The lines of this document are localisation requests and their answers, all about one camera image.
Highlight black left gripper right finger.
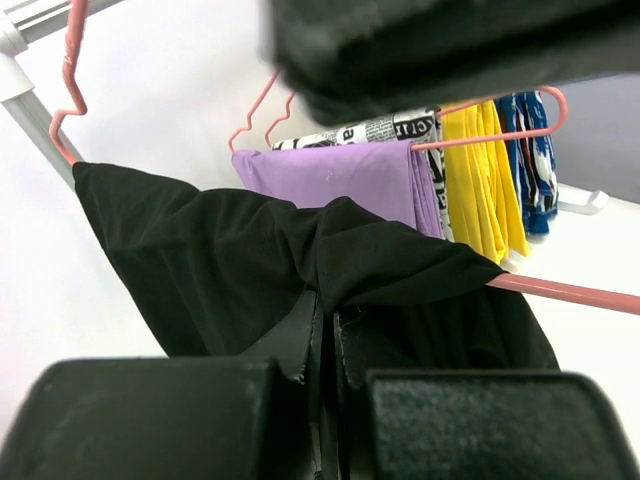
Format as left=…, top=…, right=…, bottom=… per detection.
left=333, top=311, right=639, bottom=479

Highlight blue white print trousers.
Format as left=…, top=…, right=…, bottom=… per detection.
left=494, top=91, right=558, bottom=236

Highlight white metal clothes rack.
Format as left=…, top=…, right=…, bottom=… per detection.
left=1, top=1, right=610, bottom=215

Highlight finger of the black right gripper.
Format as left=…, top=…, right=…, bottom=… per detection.
left=265, top=1, right=639, bottom=125

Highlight purple trousers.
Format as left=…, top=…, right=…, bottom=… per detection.
left=232, top=140, right=451, bottom=240

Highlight black white print trousers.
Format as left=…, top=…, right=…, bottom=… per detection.
left=271, top=108, right=454, bottom=241

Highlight yellow trousers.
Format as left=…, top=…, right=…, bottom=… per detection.
left=439, top=99, right=531, bottom=265

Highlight pink hanger of black trousers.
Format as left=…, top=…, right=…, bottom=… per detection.
left=49, top=1, right=639, bottom=314

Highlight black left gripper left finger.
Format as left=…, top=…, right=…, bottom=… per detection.
left=1, top=291, right=320, bottom=479

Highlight pink hanger of purple trousers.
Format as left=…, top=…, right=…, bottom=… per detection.
left=228, top=69, right=282, bottom=156

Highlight pink hanger of print trousers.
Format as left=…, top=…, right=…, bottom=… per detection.
left=263, top=85, right=570, bottom=154

